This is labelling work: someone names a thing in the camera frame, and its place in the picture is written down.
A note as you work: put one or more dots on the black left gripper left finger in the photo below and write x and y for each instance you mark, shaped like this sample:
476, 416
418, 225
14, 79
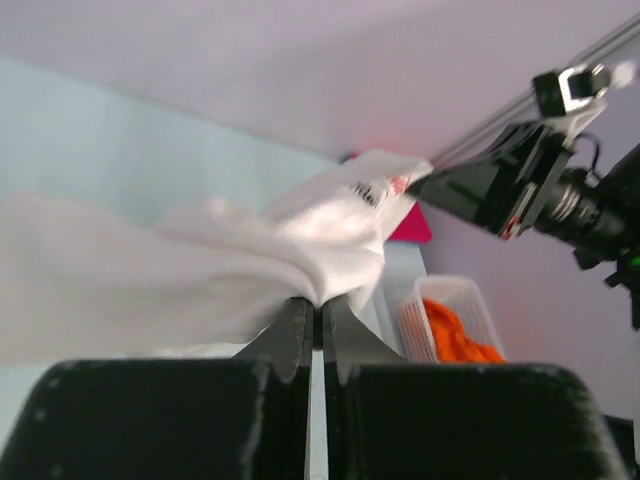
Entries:
244, 417

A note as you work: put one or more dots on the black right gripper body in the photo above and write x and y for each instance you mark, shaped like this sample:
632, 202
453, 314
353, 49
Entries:
525, 161

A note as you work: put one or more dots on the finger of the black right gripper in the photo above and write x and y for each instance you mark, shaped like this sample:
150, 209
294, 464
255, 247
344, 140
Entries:
462, 191

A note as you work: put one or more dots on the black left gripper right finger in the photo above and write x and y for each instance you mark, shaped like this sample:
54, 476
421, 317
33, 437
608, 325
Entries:
392, 419

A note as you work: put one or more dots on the white t shirt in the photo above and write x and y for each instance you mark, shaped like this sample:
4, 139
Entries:
79, 282

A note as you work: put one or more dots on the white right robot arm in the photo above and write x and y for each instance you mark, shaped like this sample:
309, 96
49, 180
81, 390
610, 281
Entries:
598, 216

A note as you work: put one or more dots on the folded red t shirt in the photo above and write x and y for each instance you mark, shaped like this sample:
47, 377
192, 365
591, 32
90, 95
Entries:
410, 227

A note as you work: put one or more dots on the orange t shirt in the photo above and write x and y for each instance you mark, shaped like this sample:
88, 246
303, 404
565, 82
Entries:
453, 345

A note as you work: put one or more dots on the white plastic basket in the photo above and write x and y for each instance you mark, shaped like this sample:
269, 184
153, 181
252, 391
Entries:
458, 293

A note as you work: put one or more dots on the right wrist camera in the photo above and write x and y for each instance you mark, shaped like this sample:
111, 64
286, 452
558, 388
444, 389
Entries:
575, 92

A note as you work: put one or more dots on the aluminium frame post right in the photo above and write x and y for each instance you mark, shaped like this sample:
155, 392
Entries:
602, 51

